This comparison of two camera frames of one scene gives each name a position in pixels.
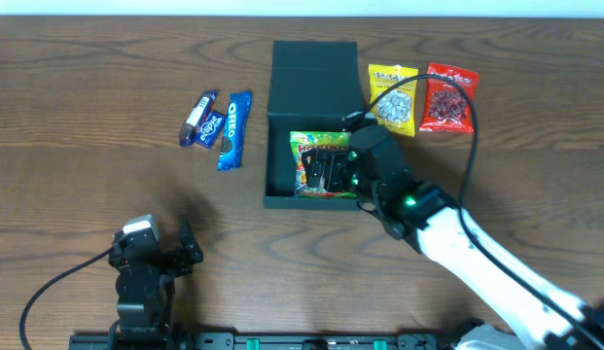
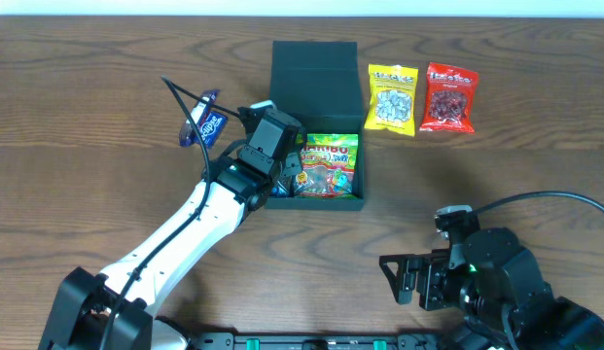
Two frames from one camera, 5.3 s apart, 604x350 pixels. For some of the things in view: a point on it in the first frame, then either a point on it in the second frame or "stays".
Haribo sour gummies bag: (322, 140) stays
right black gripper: (340, 165) -> (423, 278)
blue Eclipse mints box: (210, 129) stays
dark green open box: (313, 87) stays
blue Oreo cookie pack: (234, 141) -> (282, 187)
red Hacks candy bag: (446, 107) stays
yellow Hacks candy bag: (396, 110) stays
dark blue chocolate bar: (200, 109) stays
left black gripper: (164, 256) -> (289, 165)
